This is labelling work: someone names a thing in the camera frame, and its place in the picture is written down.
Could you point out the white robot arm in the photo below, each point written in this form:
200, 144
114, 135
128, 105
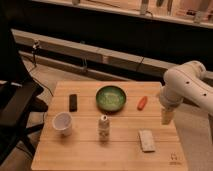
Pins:
185, 81

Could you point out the black rectangular block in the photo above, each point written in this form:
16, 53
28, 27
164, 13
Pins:
73, 102

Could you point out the white cup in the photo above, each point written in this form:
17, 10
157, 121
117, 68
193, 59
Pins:
62, 122

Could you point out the beige sponge block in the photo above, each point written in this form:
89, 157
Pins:
147, 141

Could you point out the black office chair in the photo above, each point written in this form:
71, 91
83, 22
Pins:
18, 96

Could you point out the green ceramic bowl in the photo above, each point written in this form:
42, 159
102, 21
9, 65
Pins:
110, 98

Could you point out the orange carrot toy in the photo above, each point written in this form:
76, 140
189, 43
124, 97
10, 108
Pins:
142, 103

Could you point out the small white bottle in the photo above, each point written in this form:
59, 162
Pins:
104, 128

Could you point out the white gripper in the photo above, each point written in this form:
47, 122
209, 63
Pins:
166, 116

